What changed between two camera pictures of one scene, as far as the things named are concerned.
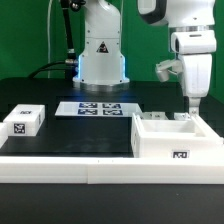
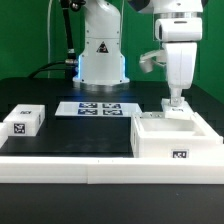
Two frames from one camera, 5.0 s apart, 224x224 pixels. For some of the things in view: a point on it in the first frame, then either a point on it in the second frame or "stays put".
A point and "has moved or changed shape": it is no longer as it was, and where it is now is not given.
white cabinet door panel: x=154 y=115 stays put
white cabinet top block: x=25 y=120 stays put
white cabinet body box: x=174 y=138 stays put
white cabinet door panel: x=182 y=116 has moved or changed shape
